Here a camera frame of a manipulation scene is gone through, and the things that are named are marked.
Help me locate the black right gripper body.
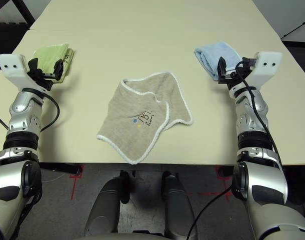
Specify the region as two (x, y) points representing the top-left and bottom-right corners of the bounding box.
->
(218, 68), (247, 87)

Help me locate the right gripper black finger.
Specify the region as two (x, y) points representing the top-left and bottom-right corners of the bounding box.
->
(238, 57), (253, 73)
(217, 56), (228, 79)

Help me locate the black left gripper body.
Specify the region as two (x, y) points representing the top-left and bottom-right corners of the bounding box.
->
(29, 67), (59, 91)

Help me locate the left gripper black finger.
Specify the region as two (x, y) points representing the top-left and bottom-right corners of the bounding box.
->
(28, 58), (41, 73)
(53, 59), (65, 81)

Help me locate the beige towel white trim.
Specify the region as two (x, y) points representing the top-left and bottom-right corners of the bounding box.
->
(96, 71), (195, 165)

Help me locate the light blue folded towel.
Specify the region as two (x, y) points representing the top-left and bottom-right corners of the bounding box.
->
(193, 41), (243, 81)

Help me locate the green folded towel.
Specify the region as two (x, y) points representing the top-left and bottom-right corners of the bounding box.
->
(31, 42), (76, 85)

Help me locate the black table leg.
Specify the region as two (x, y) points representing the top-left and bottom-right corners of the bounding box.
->
(39, 162), (84, 176)

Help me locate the silver robot right leg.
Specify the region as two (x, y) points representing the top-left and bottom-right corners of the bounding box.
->
(161, 171), (196, 240)

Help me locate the silver robot leg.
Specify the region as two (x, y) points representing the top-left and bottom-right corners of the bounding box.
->
(161, 171), (196, 240)
(83, 171), (131, 237)

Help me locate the silver robot left leg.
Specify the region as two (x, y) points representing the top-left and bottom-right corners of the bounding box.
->
(83, 171), (131, 237)

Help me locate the grey robot waist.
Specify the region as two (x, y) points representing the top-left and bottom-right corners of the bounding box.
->
(74, 231), (186, 240)

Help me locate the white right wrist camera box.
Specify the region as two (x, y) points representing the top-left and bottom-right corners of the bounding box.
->
(228, 51), (283, 98)

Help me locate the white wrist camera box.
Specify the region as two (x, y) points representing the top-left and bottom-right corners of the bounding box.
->
(228, 51), (283, 98)
(0, 53), (50, 93)

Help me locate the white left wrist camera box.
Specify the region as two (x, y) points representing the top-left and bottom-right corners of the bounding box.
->
(0, 53), (50, 93)

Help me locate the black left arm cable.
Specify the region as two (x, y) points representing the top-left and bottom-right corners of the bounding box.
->
(0, 87), (60, 133)

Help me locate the black metal frame bar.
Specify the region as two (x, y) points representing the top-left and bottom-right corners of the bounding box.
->
(15, 0), (36, 25)

